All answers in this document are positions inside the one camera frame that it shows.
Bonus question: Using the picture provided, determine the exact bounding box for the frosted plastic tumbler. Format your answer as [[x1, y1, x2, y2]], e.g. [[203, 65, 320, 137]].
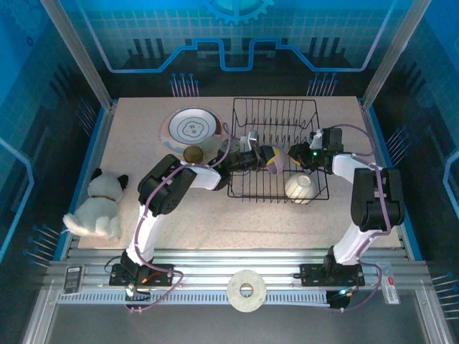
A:
[[200, 138, 224, 164]]

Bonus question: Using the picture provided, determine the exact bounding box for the amber glass cup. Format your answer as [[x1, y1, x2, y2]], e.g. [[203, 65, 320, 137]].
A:
[[183, 145, 205, 165]]

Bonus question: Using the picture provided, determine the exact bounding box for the white plate with grey rings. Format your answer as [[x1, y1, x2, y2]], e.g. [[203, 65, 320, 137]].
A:
[[168, 109, 218, 146]]

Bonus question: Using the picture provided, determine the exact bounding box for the plate with colourful squiggle rim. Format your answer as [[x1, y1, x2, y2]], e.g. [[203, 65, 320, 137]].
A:
[[160, 106, 223, 154]]

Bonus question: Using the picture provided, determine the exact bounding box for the white ribbed ceramic bowl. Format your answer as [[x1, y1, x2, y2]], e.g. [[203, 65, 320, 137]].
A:
[[284, 171, 318, 205]]

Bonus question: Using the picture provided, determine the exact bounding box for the white tape roll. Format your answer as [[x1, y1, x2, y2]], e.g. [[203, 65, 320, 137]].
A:
[[226, 268, 268, 313]]

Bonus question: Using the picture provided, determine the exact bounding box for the white plush cat toy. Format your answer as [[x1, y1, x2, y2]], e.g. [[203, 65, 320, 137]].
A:
[[62, 167, 129, 241]]

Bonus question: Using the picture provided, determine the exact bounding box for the white tag with red mark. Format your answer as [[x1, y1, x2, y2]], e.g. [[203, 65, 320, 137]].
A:
[[379, 262, 402, 305]]

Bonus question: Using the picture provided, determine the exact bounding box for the small black display module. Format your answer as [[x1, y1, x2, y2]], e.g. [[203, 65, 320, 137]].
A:
[[64, 265, 85, 294]]

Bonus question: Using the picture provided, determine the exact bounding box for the black wire dish rack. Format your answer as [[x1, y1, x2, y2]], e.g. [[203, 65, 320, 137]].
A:
[[227, 97, 330, 205]]

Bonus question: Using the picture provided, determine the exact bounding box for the aluminium frame post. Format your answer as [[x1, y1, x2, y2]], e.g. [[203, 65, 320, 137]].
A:
[[38, 0, 118, 110], [361, 0, 433, 110]]

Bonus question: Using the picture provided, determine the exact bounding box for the aluminium rail beam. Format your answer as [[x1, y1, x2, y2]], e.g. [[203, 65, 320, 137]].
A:
[[46, 247, 430, 293]]

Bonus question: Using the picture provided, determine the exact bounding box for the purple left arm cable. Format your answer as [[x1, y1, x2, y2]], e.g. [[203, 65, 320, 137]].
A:
[[123, 122, 248, 316]]

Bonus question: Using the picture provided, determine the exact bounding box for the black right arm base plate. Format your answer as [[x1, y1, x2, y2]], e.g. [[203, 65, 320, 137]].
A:
[[299, 263, 366, 287]]

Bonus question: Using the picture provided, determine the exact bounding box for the grey slotted cable duct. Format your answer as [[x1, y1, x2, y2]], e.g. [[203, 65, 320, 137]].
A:
[[57, 290, 330, 306]]

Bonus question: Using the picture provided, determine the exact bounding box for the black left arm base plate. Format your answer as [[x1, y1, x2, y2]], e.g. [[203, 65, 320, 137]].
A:
[[109, 263, 176, 287]]

